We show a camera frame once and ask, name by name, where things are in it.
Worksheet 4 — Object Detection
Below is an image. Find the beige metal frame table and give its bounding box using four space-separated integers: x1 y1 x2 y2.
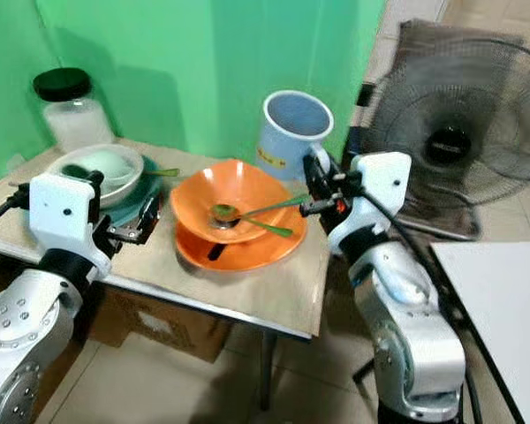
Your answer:
0 137 331 413

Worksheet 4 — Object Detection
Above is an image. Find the black electric fan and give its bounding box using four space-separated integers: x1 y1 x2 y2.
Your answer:
359 39 530 243

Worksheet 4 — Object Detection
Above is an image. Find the orange plastic plate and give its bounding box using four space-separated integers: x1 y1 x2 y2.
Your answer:
174 219 307 273

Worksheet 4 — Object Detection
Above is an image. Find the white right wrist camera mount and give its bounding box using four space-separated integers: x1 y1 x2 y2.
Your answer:
326 151 413 259

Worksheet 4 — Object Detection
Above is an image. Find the white table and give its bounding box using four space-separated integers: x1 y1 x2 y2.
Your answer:
429 239 530 424

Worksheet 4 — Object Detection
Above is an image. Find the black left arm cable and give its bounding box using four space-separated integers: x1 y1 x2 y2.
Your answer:
0 185 33 232

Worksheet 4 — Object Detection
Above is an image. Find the brown woven cloth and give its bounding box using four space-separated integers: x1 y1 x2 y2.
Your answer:
391 18 529 63

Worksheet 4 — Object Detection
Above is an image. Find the short green spoon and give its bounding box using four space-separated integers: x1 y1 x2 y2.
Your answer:
237 215 295 239

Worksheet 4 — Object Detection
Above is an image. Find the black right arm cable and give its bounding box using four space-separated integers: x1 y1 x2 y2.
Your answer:
380 210 482 424

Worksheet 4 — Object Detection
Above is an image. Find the orange plastic bowl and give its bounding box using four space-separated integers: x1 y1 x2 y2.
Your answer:
170 158 307 246

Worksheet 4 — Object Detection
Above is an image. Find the white bowl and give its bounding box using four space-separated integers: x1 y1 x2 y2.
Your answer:
45 143 146 209

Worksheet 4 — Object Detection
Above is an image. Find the brown cardboard box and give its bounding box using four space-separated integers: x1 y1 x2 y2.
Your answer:
99 284 228 364

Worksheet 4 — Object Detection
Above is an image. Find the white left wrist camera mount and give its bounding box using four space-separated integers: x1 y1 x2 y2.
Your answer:
28 173 103 266

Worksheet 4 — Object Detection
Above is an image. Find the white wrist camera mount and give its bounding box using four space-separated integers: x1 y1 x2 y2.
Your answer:
326 151 413 259
28 173 103 266

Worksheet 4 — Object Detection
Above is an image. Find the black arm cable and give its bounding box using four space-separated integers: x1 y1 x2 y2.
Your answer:
0 185 33 232
380 210 482 424

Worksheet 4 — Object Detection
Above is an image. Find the glass jar with black lid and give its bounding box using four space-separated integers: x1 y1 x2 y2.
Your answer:
33 67 117 154

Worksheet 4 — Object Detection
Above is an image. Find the teal plate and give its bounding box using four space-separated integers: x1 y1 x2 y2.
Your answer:
101 159 170 228

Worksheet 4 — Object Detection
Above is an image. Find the long green spoon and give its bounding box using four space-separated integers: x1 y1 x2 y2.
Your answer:
208 193 313 223

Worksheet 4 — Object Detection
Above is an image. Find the light blue enamel mug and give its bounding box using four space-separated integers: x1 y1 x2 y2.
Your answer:
255 89 335 183

